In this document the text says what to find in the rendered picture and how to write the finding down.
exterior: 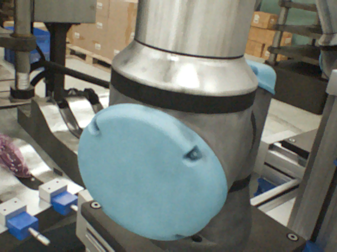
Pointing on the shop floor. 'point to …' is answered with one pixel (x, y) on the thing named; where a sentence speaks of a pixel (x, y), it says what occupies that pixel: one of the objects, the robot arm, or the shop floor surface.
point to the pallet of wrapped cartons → (105, 32)
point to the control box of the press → (60, 32)
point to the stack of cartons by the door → (264, 36)
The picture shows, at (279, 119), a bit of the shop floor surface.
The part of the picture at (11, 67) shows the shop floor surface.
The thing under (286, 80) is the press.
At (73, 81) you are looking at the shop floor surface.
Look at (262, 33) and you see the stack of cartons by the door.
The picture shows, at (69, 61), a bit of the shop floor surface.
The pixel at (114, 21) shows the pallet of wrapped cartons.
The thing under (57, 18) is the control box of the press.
